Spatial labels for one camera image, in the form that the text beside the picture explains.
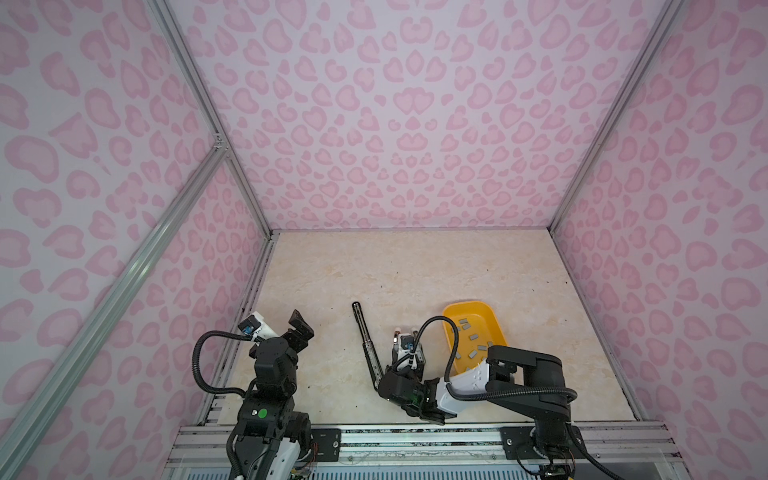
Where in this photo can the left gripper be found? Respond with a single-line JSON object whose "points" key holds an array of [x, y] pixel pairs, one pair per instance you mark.
{"points": [[298, 342]]}

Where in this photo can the pink mini stapler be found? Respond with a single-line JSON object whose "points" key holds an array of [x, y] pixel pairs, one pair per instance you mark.
{"points": [[396, 345]]}

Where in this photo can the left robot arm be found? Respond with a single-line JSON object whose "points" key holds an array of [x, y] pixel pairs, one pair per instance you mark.
{"points": [[270, 436]]}

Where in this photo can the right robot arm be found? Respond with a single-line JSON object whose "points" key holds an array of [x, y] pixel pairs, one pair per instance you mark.
{"points": [[528, 383]]}

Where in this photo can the yellow plastic tray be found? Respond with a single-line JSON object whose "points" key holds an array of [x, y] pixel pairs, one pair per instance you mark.
{"points": [[475, 342]]}

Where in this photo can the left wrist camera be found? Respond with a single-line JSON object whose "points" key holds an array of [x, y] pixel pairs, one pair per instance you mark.
{"points": [[255, 327]]}

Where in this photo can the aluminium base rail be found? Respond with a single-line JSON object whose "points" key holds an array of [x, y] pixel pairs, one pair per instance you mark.
{"points": [[630, 449]]}

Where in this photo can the diagonal aluminium frame bar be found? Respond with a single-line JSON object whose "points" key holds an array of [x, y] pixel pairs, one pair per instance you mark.
{"points": [[39, 413]]}

